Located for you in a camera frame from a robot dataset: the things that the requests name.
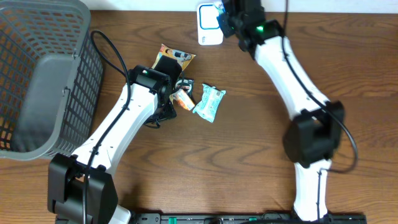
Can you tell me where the teal snack wrapper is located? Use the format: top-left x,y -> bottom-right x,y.
192,83 -> 226,123

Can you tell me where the black left camera cable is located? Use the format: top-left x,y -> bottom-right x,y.
81,29 -> 132,224

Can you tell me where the dark grey plastic basket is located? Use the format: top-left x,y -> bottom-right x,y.
1,0 -> 103,161

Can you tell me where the small teal tissue pack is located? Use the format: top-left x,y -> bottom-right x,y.
213,1 -> 225,14

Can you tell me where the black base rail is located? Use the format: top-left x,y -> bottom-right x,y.
129,212 -> 368,224

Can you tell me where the yellow wet wipes pack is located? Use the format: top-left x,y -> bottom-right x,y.
152,44 -> 196,80

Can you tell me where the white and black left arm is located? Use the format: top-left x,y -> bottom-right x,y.
47,65 -> 182,223

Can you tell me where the orange tissue pack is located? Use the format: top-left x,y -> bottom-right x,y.
172,89 -> 195,111

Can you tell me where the white barcode scanner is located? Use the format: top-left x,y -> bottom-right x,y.
197,2 -> 223,45

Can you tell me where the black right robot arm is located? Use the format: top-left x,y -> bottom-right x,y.
215,1 -> 346,222

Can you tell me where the dark green round-logo box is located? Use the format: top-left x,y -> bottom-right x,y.
175,78 -> 195,96

